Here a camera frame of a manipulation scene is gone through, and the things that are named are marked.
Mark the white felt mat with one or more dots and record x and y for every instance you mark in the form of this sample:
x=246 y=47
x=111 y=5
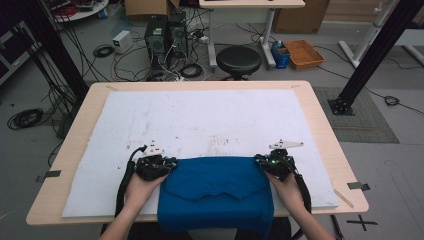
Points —
x=200 y=116

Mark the blue t-shirt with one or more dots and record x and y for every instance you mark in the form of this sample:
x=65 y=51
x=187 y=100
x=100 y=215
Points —
x=216 y=200

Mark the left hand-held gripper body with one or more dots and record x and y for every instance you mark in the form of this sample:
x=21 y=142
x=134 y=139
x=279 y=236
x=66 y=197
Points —
x=151 y=166

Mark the cardboard box with open flaps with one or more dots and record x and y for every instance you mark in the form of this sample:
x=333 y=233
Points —
x=146 y=6

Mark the white metal leg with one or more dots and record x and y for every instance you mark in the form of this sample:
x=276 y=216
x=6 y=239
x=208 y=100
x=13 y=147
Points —
x=413 y=51

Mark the white desk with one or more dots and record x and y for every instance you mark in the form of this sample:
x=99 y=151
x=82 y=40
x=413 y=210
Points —
x=250 y=3

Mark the gray tape strip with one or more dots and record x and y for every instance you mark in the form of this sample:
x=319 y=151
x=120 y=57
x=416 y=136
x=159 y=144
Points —
x=358 y=186
x=50 y=174

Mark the gray floor mat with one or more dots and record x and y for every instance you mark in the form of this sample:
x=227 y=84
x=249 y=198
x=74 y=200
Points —
x=363 y=123

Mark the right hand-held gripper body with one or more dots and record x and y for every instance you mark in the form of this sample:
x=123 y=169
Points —
x=281 y=165

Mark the white metal stand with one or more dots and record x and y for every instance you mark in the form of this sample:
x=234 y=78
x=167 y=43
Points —
x=366 y=36

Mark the black computer tower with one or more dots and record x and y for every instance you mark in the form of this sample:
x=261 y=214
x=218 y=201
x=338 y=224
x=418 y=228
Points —
x=155 y=40
x=177 y=33

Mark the wooden table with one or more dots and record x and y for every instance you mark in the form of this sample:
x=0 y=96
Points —
x=316 y=100

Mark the white power supply box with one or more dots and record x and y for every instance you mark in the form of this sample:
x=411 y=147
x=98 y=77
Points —
x=121 y=41

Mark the person's right hand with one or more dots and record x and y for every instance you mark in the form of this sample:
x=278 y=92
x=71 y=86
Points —
x=290 y=195

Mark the orange tray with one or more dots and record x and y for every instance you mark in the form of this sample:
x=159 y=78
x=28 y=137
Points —
x=303 y=53

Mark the large cardboard box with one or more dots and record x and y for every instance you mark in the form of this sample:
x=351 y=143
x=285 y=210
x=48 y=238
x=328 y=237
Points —
x=300 y=16

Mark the black tape cross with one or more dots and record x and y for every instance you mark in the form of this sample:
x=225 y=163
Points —
x=361 y=222

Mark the blue box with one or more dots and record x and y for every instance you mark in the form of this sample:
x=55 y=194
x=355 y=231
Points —
x=280 y=56

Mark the black frame post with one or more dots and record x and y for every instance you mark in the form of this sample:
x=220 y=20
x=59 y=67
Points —
x=56 y=56
x=373 y=56

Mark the black round stool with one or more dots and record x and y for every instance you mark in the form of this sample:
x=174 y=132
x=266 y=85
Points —
x=238 y=60

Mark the person's left hand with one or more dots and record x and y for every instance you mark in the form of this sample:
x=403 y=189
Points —
x=141 y=193

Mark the round white table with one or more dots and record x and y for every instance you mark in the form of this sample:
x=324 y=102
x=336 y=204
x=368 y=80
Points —
x=83 y=13

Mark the beige tape strip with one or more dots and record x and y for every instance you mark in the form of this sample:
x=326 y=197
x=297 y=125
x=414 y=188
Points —
x=344 y=198

